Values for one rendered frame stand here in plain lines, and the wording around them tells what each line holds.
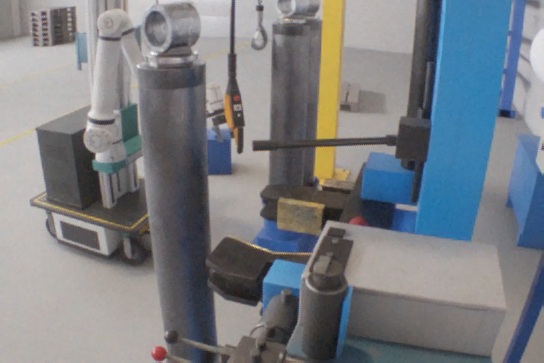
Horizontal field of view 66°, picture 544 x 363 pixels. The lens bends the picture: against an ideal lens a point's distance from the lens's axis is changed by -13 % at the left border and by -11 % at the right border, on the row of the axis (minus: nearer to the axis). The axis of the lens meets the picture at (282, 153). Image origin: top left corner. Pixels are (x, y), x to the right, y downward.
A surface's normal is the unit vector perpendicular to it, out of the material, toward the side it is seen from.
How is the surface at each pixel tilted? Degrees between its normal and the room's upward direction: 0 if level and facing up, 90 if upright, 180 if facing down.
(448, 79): 90
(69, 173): 90
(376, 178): 90
